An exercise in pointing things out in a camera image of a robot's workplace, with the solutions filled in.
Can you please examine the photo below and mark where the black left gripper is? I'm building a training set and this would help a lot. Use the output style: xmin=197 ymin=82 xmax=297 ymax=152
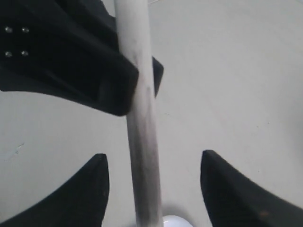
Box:
xmin=0 ymin=0 xmax=139 ymax=116

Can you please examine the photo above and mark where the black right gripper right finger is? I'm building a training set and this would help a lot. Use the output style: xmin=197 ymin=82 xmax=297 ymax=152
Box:
xmin=201 ymin=150 xmax=303 ymax=227

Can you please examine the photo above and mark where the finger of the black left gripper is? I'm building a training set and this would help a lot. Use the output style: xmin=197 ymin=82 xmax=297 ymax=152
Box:
xmin=152 ymin=57 xmax=164 ymax=97

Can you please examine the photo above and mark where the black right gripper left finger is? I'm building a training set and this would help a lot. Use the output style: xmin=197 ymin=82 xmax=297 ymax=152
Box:
xmin=0 ymin=154 xmax=110 ymax=227

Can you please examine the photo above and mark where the white wooden drumstick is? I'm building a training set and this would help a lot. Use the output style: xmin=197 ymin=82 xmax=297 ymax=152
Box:
xmin=115 ymin=0 xmax=163 ymax=227

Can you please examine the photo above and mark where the white rectangular plastic tray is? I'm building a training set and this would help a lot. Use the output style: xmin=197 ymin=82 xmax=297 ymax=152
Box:
xmin=163 ymin=215 xmax=193 ymax=227

